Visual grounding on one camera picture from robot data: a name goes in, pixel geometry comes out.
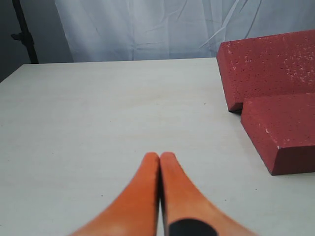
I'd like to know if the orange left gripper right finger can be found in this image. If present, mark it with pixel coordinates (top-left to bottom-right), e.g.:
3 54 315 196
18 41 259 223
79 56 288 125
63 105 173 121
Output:
160 152 255 236

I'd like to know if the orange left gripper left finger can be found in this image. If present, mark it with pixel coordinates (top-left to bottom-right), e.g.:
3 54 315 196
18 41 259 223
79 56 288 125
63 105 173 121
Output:
72 152 159 236

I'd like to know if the speckled red brick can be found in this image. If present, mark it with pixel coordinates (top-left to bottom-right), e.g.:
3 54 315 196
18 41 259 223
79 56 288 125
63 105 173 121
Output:
216 29 315 112

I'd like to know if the blue white backdrop curtain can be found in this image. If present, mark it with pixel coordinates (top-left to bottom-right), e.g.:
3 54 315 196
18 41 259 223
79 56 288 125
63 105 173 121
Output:
55 0 315 62

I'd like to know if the black tripod stand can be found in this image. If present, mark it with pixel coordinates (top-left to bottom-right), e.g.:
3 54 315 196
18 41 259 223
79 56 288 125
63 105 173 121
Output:
11 0 39 64

